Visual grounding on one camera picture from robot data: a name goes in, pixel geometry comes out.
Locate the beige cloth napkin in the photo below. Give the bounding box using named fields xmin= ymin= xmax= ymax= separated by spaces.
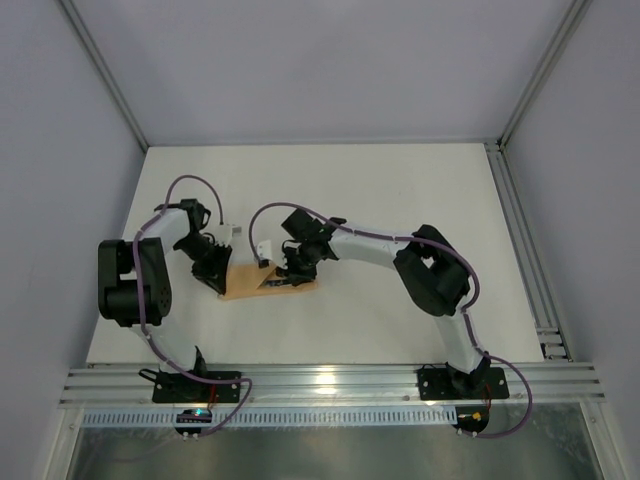
xmin=219 ymin=264 xmax=318 ymax=301

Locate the green handled knife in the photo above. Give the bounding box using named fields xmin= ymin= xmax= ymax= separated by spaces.
xmin=259 ymin=277 xmax=295 ymax=289

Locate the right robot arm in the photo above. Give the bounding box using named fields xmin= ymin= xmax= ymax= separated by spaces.
xmin=279 ymin=208 xmax=491 ymax=398

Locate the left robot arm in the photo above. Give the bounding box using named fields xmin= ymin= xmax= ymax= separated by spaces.
xmin=98 ymin=199 xmax=234 ymax=384

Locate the left controller board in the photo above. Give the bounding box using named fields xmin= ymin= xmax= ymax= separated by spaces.
xmin=174 ymin=408 xmax=213 ymax=441

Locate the controller board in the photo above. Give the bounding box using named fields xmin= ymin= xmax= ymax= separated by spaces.
xmin=174 ymin=408 xmax=213 ymax=441
xmin=453 ymin=408 xmax=490 ymax=437

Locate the right controller board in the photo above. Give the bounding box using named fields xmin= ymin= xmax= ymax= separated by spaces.
xmin=453 ymin=408 xmax=490 ymax=437

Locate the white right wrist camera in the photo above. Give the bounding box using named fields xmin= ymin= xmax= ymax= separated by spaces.
xmin=256 ymin=240 xmax=273 ymax=268

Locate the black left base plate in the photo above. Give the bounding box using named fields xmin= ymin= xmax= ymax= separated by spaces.
xmin=139 ymin=369 xmax=242 ymax=404

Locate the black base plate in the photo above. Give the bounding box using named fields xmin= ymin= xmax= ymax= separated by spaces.
xmin=416 ymin=366 xmax=510 ymax=400
xmin=139 ymin=369 xmax=242 ymax=404

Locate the slotted cable duct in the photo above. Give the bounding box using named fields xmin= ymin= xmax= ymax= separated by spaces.
xmin=82 ymin=404 xmax=456 ymax=428

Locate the front aluminium rail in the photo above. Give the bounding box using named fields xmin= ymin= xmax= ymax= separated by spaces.
xmin=59 ymin=362 xmax=606 ymax=408

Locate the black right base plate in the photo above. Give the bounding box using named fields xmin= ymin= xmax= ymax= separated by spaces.
xmin=416 ymin=366 xmax=510 ymax=400

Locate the aluminium frame rail right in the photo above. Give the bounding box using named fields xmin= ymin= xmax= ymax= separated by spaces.
xmin=484 ymin=142 xmax=573 ymax=362

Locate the left rear aluminium post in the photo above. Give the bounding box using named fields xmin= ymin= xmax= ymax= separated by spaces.
xmin=55 ymin=0 xmax=150 ymax=153

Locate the aluminium post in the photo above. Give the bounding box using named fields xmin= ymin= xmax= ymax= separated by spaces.
xmin=55 ymin=0 xmax=150 ymax=153
xmin=496 ymin=0 xmax=592 ymax=149

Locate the right rear aluminium post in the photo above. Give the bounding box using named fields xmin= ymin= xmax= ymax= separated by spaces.
xmin=496 ymin=0 xmax=592 ymax=149

